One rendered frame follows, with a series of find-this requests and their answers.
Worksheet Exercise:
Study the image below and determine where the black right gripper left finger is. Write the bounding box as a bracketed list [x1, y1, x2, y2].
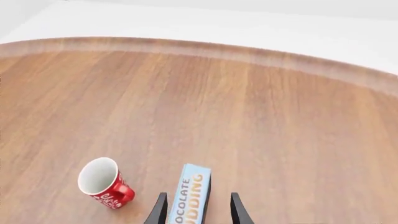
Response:
[144, 192, 169, 224]

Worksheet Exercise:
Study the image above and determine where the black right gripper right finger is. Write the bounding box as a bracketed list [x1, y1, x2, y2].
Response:
[230, 192, 256, 224]

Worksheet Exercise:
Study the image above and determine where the blue chocolate pudding box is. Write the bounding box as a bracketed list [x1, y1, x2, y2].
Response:
[166, 163, 214, 224]

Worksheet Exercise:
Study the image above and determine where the red mug with white print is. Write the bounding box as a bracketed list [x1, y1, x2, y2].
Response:
[77, 157, 136, 210]

